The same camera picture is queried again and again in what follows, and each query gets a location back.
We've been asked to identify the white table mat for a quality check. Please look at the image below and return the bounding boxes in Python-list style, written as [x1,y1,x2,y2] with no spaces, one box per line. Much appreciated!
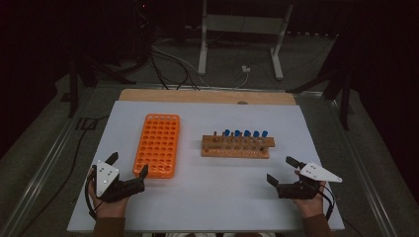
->
[66,100,346,233]

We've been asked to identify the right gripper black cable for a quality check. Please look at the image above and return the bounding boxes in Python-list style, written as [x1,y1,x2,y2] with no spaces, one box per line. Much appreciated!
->
[316,183,337,222]

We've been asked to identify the blue-capped glass test tube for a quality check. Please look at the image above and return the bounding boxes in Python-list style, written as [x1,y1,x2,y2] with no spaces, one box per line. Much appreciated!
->
[252,129,261,154]
[260,130,270,154]
[243,129,252,153]
[233,129,242,153]
[222,128,231,152]

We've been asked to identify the black floor cables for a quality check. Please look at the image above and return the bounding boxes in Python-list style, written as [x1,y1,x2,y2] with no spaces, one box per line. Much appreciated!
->
[149,45,201,92]

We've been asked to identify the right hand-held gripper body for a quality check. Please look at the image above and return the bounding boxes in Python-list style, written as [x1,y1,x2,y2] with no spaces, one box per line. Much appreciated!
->
[276,161,344,200]

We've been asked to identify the wooden test tube rack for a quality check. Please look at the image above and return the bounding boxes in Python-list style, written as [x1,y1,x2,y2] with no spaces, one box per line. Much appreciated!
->
[201,130,276,160]

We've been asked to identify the person's left hand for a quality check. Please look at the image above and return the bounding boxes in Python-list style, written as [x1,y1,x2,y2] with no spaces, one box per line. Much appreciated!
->
[87,167,130,219]

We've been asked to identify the white floor cable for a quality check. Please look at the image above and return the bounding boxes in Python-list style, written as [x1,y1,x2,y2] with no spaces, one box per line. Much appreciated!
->
[234,70,250,89]

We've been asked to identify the person's right hand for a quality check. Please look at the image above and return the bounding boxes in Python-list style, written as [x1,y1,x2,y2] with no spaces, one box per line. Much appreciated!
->
[293,169,326,219]

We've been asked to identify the orange plastic test tube rack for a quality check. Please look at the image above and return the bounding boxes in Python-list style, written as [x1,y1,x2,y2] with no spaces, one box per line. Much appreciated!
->
[132,113,181,180]

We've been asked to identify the metal floor rail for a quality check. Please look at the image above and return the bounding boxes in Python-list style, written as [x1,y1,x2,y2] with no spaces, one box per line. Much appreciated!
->
[329,98,401,237]
[0,88,97,237]

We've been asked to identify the grey metal stand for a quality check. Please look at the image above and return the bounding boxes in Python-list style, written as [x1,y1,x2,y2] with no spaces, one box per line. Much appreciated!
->
[197,0,295,81]

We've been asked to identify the black tripod stand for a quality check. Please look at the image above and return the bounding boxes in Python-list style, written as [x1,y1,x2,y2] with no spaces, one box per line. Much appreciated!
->
[286,62,356,131]
[67,55,137,119]

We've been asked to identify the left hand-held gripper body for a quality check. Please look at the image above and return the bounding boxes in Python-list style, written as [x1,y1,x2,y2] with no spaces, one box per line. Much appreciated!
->
[90,160,146,204]

